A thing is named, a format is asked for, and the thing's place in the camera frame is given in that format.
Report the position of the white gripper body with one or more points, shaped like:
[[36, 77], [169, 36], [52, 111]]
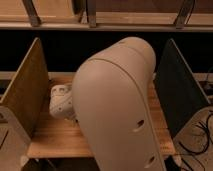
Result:
[[61, 106]]

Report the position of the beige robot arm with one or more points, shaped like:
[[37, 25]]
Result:
[[109, 98]]

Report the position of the left wooden side panel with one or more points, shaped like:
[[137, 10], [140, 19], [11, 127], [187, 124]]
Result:
[[23, 99]]

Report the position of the wooden shelf with brackets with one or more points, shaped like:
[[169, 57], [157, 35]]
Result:
[[108, 15]]

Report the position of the right dark side panel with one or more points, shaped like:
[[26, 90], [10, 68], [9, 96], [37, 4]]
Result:
[[179, 93]]

